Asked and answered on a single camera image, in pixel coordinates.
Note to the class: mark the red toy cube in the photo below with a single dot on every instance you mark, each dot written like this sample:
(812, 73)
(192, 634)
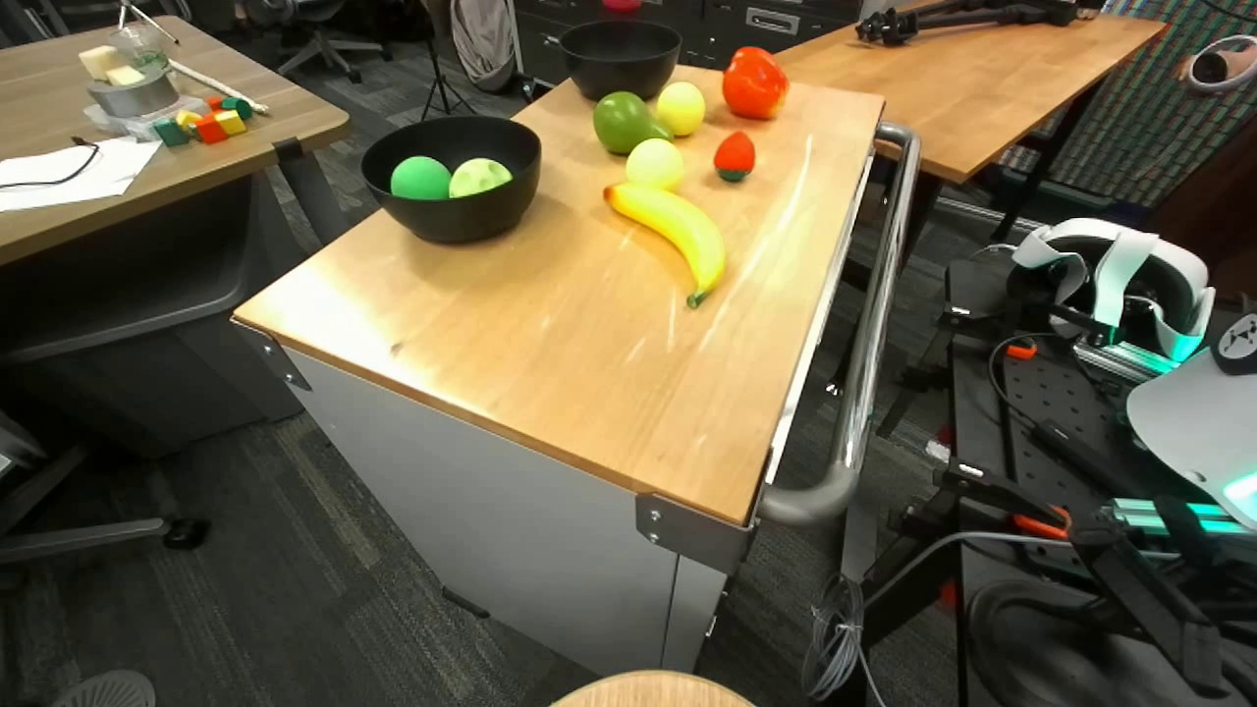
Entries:
(208, 132)

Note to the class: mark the black tripod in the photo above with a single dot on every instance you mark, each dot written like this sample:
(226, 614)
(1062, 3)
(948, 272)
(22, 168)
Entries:
(442, 64)

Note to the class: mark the black breadboard table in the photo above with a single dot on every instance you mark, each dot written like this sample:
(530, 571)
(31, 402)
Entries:
(1101, 418)

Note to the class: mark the long black device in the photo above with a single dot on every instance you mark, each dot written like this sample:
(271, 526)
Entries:
(915, 26)

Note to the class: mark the pale green toy apple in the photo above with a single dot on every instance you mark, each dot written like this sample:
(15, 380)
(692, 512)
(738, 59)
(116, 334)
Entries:
(480, 177)

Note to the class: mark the thin white stick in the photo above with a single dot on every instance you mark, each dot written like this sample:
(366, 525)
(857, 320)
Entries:
(217, 84)

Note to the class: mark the green toy pear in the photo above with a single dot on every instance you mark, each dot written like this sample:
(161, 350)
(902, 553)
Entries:
(624, 122)

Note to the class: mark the person in plaid shirt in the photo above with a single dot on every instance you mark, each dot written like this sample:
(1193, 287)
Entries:
(1125, 143)

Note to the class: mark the round wooden stool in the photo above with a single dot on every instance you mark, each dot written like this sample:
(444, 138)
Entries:
(652, 693)

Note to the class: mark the grey round object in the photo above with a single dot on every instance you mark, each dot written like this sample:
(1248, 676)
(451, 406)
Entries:
(102, 693)

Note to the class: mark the grey office chair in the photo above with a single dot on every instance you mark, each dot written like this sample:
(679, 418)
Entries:
(119, 301)

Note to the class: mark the grey device with teal light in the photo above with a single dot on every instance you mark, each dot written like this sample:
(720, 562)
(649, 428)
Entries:
(1193, 418)

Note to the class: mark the clear plastic container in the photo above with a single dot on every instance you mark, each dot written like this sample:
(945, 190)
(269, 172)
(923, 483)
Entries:
(129, 84)

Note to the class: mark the yellow toy cube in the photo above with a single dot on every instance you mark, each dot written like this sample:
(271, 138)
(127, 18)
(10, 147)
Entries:
(190, 119)
(232, 122)

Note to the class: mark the white label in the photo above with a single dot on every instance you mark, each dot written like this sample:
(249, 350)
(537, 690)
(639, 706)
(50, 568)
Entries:
(772, 21)

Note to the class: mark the grey white cloth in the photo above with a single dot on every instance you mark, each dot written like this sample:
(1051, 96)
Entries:
(483, 43)

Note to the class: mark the white cart cabinet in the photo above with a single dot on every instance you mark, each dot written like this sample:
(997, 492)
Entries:
(497, 525)

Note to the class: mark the yellow round toy fruit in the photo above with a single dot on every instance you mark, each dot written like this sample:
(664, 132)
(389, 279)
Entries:
(679, 111)

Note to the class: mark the black cabinet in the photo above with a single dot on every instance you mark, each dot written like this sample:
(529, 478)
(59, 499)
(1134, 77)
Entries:
(732, 49)

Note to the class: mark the green toy cube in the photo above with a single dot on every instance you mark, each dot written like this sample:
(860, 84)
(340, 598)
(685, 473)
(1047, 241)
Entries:
(239, 102)
(171, 136)

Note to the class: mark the red toy strawberry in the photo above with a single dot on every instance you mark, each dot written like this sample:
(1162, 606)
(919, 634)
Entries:
(736, 155)

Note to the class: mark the metal corner bracket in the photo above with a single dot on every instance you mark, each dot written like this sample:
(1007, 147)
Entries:
(679, 525)

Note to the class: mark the black plastic bowl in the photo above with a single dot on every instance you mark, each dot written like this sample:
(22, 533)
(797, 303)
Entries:
(451, 223)
(622, 59)

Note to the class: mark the orange red bell pepper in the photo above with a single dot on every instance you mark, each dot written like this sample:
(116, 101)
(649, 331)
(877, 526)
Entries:
(757, 84)

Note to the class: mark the wooden side desk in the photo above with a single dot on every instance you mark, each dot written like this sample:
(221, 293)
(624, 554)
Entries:
(280, 111)

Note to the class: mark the white paper sheet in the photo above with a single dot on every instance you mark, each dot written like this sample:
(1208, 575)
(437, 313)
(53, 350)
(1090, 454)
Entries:
(78, 177)

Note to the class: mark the large wooden desk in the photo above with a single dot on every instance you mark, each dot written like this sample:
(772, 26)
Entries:
(969, 92)

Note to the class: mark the white VR headset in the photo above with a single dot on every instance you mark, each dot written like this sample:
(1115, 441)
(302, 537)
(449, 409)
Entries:
(1111, 279)

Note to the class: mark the yellow toy banana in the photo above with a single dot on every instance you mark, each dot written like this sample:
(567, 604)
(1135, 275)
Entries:
(673, 223)

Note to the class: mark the yellow-green ball with dent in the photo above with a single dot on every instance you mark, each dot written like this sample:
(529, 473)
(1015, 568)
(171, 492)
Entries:
(652, 168)

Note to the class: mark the black mesh office chair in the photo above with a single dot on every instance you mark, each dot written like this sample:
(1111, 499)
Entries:
(321, 43)

